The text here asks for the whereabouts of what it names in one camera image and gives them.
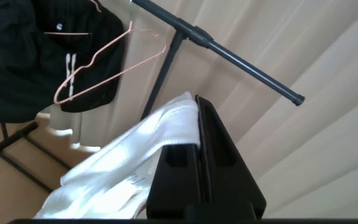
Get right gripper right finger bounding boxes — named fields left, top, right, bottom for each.
left=195, top=95, right=267, bottom=219

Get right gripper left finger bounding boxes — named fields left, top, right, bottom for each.
left=145, top=144, right=203, bottom=219

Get white garment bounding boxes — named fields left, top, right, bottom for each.
left=34, top=91, right=202, bottom=220

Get black shorts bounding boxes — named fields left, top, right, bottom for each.
left=0, top=0, right=127, bottom=124

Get black clothes rack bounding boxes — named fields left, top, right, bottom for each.
left=0, top=0, right=306, bottom=194

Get beige curtain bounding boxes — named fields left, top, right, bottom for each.
left=39, top=0, right=358, bottom=219

